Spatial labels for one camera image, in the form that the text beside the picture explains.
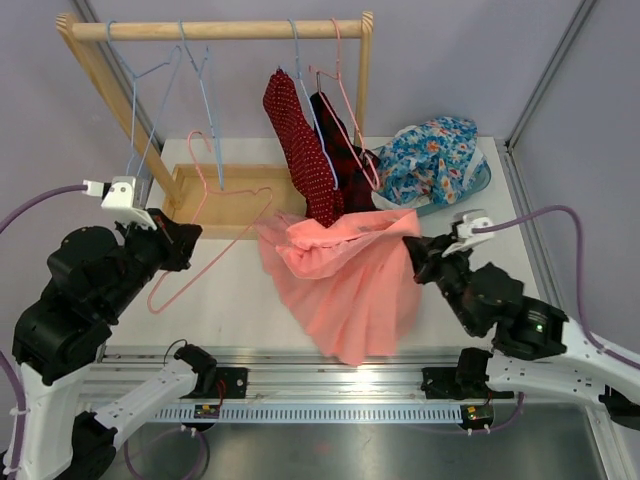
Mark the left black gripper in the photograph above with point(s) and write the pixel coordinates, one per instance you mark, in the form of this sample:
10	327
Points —
169	232

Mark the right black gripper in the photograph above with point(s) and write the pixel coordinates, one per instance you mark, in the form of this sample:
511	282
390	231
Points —
425	253

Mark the pink pleated skirt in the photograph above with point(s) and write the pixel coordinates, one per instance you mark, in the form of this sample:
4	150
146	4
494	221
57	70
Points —
351	285

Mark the blue floral garment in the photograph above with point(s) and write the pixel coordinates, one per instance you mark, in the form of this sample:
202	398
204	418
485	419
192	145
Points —
426	164

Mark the red polka dot garment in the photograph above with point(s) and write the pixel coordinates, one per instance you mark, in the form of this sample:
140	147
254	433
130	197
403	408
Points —
308	166

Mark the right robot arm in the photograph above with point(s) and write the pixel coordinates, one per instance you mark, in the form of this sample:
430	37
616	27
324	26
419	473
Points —
535	347

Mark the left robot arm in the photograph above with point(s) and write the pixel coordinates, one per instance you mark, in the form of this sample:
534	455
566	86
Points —
94	278

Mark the red plaid skirt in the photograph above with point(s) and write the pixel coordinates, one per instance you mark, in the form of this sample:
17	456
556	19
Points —
355	189

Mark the teal plastic bin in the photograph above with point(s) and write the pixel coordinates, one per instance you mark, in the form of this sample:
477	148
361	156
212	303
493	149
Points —
483	176

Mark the wooden clothes rack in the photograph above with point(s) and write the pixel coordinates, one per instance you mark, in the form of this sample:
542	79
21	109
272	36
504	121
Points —
221	219

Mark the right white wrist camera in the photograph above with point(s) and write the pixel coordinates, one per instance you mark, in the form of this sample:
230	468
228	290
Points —
468	231

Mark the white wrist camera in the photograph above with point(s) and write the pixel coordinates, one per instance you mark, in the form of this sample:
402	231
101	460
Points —
122	198
468	231

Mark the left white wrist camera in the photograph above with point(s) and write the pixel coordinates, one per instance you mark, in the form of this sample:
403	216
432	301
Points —
122	198

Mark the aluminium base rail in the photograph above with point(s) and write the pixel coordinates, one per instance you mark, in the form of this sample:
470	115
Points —
306	376

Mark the white slotted cable duct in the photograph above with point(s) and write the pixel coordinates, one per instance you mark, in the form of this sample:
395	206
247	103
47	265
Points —
266	413

